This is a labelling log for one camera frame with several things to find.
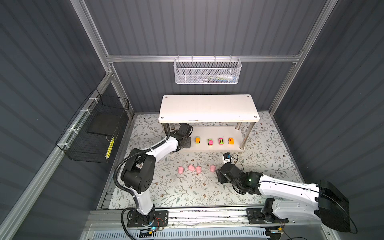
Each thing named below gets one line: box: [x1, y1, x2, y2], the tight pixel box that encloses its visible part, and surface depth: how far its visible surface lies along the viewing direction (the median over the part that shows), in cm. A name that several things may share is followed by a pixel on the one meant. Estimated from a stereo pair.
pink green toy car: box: [218, 137, 225, 146], surface depth 95 cm
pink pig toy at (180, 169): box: [178, 166, 184, 174], surface depth 91 cm
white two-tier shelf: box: [158, 94, 260, 152], surface depth 80 cm
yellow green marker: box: [105, 137, 115, 160], surface depth 70 cm
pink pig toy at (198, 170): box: [196, 166, 202, 176], surface depth 91 cm
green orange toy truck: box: [194, 136, 201, 144], surface depth 96 cm
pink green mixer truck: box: [207, 138, 214, 147], surface depth 95 cm
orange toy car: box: [228, 137, 235, 145], surface depth 96 cm
